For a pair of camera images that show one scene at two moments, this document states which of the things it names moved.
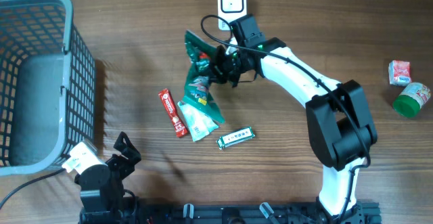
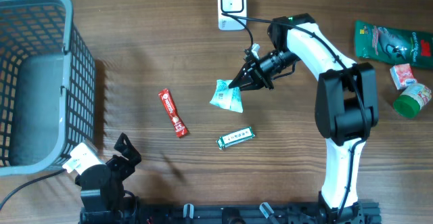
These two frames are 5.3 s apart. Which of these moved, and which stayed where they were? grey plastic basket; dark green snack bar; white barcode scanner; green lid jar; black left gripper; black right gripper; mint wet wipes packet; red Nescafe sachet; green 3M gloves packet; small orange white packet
Moved: mint wet wipes packet; black right gripper; green 3M gloves packet; small orange white packet
Stayed: dark green snack bar; grey plastic basket; black left gripper; red Nescafe sachet; white barcode scanner; green lid jar
